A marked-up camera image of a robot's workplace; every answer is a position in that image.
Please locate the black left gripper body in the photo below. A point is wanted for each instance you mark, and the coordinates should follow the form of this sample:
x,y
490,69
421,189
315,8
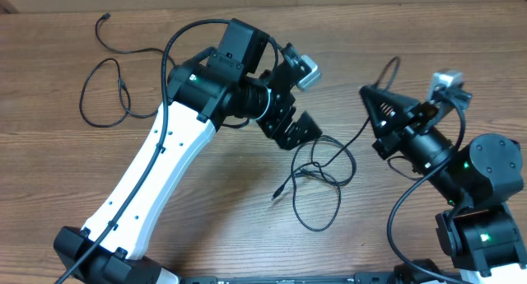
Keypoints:
x,y
273,113

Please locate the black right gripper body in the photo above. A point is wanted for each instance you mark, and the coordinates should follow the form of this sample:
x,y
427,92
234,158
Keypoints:
x,y
422,151

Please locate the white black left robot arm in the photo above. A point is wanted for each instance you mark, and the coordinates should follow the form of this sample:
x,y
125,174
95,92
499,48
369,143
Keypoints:
x,y
111,246

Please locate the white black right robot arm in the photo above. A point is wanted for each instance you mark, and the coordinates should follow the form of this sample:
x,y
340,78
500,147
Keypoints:
x,y
478,233

